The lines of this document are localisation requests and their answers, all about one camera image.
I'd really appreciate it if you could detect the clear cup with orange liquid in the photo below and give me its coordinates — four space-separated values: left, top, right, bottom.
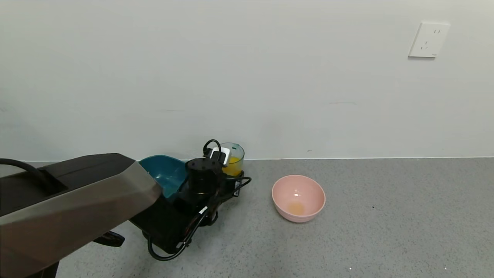
220 143 245 177

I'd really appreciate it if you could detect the pink bowl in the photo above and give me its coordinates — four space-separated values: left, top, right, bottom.
272 175 326 223

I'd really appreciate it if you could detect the teal plastic basin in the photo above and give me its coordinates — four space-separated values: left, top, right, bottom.
138 155 189 199

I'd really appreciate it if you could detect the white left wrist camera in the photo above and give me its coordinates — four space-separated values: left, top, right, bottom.
210 147 231 167

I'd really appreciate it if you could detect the thin black camera cable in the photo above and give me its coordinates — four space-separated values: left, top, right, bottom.
147 139 252 261

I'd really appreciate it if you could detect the white wall socket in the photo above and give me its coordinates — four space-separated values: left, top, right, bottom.
408 22 451 58

